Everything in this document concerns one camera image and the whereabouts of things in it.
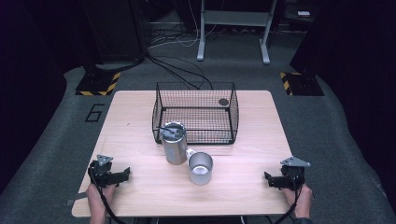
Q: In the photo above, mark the black hazard-striped stand base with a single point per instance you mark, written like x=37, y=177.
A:
x=96, y=84
x=303, y=84

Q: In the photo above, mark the person's left hand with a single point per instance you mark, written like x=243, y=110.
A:
x=99, y=196

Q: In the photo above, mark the small white box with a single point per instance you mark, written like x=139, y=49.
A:
x=303, y=13

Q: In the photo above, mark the black tape floor marking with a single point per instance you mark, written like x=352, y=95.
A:
x=89, y=114

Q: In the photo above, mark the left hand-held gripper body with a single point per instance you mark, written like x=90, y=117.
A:
x=100, y=174

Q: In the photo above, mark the black cabinet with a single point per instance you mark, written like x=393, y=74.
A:
x=115, y=31

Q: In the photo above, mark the tall steel tumbler with lid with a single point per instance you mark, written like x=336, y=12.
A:
x=175, y=150

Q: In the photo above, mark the person's right hand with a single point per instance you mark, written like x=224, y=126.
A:
x=301, y=200

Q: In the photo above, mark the white metal desk frame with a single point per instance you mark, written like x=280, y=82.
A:
x=233, y=18

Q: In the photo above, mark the grey tape strip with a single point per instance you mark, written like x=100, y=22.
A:
x=77, y=197

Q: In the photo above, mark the dark round disc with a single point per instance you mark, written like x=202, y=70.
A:
x=223, y=101

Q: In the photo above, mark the black curtain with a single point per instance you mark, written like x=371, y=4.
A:
x=25, y=93
x=361, y=62

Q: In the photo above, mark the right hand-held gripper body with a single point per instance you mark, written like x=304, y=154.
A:
x=293, y=175

